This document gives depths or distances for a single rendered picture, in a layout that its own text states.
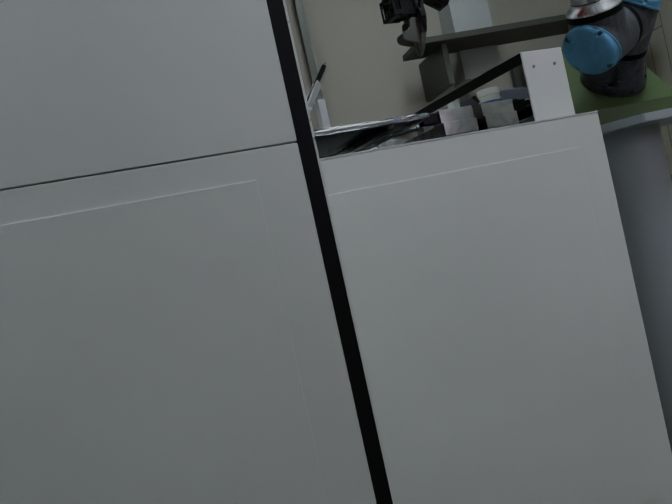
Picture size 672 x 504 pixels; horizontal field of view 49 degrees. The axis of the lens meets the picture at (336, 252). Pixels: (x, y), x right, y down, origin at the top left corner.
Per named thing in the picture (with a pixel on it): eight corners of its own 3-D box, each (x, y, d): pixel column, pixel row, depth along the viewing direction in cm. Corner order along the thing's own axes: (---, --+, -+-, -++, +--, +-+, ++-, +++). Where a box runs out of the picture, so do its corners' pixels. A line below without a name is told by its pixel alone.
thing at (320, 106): (311, 134, 183) (299, 81, 183) (306, 137, 187) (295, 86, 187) (333, 130, 185) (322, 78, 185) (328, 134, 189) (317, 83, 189)
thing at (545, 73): (536, 124, 138) (520, 51, 138) (410, 174, 190) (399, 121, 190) (577, 117, 141) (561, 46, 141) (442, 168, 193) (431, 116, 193)
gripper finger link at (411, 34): (404, 58, 180) (396, 21, 180) (425, 55, 182) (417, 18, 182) (409, 54, 177) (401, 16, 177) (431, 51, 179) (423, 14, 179)
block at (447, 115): (441, 123, 152) (438, 109, 152) (434, 127, 155) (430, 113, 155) (474, 118, 155) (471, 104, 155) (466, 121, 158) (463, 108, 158)
